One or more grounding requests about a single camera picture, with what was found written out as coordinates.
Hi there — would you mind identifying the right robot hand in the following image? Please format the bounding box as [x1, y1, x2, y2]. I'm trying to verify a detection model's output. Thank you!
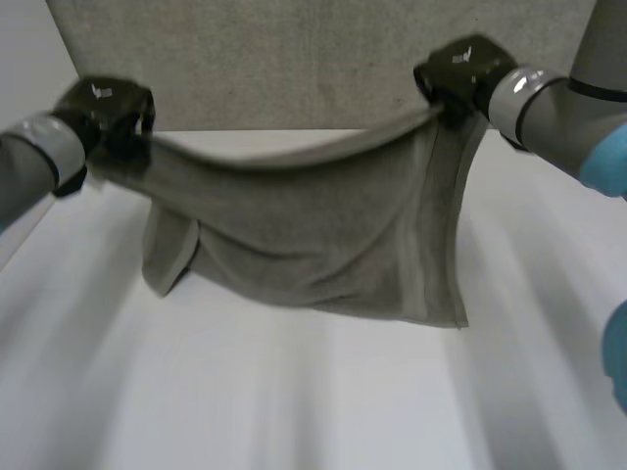
[412, 33, 519, 129]

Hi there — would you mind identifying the grey towel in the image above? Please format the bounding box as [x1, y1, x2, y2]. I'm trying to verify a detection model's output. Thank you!
[87, 103, 486, 329]

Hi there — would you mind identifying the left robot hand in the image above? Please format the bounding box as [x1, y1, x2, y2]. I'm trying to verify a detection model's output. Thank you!
[52, 74, 158, 171]

